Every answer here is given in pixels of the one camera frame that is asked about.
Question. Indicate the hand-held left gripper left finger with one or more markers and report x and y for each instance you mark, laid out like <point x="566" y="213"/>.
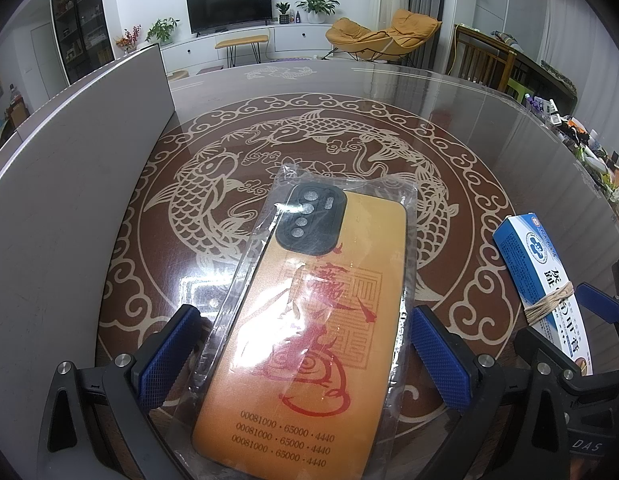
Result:
<point x="169" y="355"/>

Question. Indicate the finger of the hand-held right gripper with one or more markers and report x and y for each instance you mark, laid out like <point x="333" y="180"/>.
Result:
<point x="537" y="345"/>
<point x="597" y="302"/>

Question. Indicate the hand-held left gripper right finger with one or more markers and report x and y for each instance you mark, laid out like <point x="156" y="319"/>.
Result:
<point x="442" y="355"/>

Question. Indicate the blue and white ointment box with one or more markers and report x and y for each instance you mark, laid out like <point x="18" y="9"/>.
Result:
<point x="534" y="260"/>

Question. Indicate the orange phone case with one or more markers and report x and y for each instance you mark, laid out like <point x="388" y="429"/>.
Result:
<point x="314" y="335"/>

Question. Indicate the cluster of small bottles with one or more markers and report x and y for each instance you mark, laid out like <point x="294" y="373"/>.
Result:
<point x="584" y="145"/>

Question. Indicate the grey divider panel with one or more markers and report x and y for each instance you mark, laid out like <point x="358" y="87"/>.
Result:
<point x="79" y="185"/>

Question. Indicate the wooden chair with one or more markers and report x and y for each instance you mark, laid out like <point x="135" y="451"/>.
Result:
<point x="482" y="57"/>

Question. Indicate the red flower vase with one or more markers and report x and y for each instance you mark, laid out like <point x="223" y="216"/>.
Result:
<point x="128" y="40"/>

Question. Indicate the wooden bench with metal legs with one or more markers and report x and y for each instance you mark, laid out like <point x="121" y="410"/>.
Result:
<point x="242" y="41"/>

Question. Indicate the bushy green potted plant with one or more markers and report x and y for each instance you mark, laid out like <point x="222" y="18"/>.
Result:
<point x="162" y="30"/>

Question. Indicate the yellow lounge chair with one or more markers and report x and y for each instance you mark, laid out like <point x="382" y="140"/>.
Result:
<point x="359" y="35"/>

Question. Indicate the white television cabinet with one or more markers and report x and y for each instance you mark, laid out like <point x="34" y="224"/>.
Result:
<point x="299" y="37"/>

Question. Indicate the dark glass display cabinet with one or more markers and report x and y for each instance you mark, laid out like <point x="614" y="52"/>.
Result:
<point x="79" y="20"/>

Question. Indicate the black flat television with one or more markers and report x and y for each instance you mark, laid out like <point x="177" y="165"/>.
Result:
<point x="229" y="7"/>

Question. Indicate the small green potted plant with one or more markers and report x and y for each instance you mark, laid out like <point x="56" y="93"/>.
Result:
<point x="283" y="10"/>

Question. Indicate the wide-leaf green potted plant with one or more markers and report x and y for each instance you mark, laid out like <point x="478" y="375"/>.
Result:
<point x="317" y="5"/>

